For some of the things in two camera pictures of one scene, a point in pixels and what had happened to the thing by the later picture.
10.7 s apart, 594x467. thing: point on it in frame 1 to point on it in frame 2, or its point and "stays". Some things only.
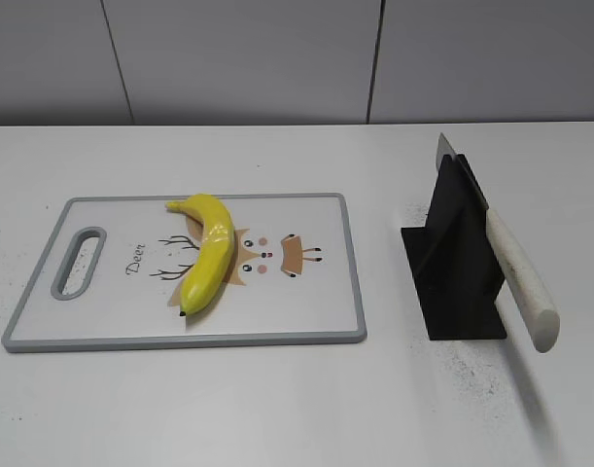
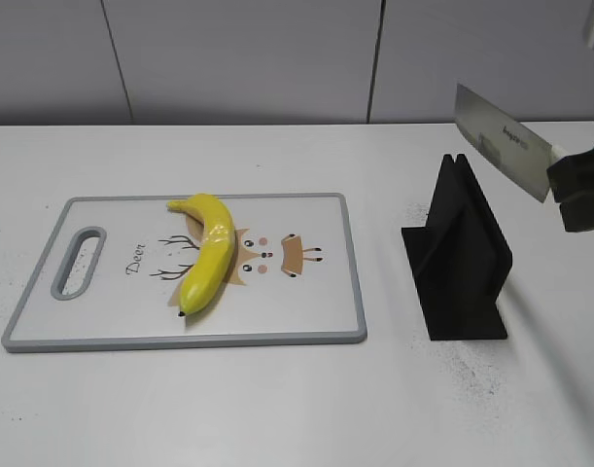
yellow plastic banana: x=213 y=256 stays
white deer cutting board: x=114 y=273 stays
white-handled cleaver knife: x=521 y=283 to x=523 y=154
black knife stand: x=451 y=262 stays
